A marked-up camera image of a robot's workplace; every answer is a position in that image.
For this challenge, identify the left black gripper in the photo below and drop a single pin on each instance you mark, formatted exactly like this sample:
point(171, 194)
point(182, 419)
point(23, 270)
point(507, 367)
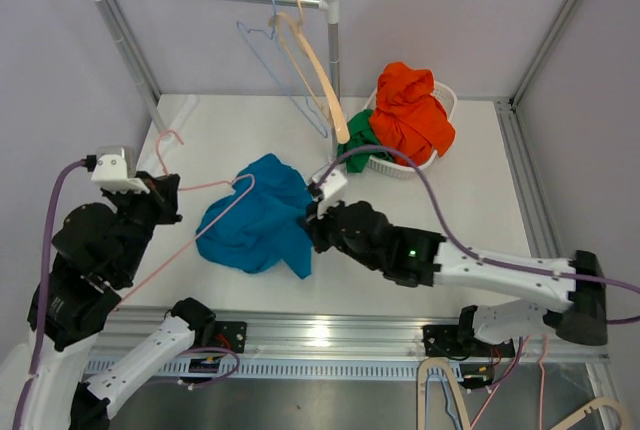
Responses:
point(164, 193)

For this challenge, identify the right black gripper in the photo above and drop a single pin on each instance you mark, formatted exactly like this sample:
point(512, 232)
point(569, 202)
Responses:
point(316, 226)

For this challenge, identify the blue t shirt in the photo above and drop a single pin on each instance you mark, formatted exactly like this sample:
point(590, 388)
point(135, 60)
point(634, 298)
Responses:
point(256, 227)

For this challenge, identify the pink plastic hanger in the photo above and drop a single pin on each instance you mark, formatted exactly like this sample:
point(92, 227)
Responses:
point(187, 195)

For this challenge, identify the orange t shirt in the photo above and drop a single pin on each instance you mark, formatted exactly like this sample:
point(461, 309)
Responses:
point(407, 116)

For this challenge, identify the beige plastic hanger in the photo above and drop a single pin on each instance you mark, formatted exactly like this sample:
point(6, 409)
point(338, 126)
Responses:
point(330, 107)

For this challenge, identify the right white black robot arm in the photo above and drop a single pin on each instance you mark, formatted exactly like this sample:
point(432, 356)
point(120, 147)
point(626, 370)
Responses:
point(564, 296)

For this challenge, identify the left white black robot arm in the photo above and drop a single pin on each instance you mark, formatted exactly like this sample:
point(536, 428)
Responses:
point(95, 254)

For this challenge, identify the beige hanger bottom centre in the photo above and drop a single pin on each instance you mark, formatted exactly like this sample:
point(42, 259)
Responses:
point(439, 370)

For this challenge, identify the pink hanger bottom right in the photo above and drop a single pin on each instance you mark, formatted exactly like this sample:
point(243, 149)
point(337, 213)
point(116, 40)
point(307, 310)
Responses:
point(492, 393)

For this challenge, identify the beige hanger bottom right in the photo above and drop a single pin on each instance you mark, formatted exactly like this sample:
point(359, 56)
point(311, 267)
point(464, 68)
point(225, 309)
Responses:
point(593, 406)

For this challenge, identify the metal clothes rack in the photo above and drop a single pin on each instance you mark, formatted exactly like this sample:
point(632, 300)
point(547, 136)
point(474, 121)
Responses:
point(134, 60)

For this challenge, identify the white plastic laundry basket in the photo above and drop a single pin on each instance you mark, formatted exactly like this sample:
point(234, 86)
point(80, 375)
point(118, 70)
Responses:
point(448, 100)

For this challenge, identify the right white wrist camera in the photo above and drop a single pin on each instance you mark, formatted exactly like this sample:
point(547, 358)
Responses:
point(326, 192)

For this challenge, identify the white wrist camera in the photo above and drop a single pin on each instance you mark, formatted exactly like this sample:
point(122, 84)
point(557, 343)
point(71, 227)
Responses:
point(115, 171)
point(326, 192)

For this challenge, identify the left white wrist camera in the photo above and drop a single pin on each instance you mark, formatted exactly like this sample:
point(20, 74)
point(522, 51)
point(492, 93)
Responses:
point(115, 171)

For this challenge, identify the aluminium rail frame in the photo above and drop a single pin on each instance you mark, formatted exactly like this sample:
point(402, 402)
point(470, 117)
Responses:
point(287, 336)

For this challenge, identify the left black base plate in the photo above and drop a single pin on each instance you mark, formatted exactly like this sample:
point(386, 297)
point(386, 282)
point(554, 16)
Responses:
point(226, 334)

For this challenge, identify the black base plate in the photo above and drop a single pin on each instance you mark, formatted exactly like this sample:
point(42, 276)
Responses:
point(226, 334)
point(449, 341)

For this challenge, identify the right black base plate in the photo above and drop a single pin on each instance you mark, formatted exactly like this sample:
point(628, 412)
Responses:
point(449, 341)

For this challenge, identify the white slotted cable duct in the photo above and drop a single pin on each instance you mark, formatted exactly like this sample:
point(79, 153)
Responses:
point(294, 369)

